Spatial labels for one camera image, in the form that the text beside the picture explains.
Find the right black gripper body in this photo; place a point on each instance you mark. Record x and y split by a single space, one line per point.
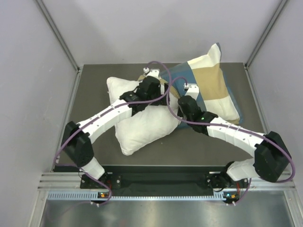
181 115

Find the white pillow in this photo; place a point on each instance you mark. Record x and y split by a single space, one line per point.
145 127

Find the checkered blue beige white pillowcase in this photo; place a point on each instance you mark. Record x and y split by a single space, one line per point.
214 93

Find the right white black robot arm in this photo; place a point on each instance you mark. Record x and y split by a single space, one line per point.
269 155

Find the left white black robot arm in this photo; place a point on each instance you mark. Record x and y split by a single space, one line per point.
78 137

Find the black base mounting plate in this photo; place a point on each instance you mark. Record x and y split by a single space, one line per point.
205 177

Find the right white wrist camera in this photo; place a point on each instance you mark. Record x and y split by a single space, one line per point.
191 90

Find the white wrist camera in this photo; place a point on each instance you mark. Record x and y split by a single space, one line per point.
151 72
191 90

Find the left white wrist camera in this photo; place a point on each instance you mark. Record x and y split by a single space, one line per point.
151 72

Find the left aluminium frame post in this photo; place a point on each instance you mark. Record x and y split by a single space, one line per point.
46 14

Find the aluminium frame post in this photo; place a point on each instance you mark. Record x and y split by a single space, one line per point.
46 14
273 19

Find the grey slotted cable duct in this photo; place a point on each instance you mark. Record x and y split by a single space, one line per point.
100 196

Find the right aluminium frame post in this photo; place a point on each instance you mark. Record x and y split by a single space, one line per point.
273 19

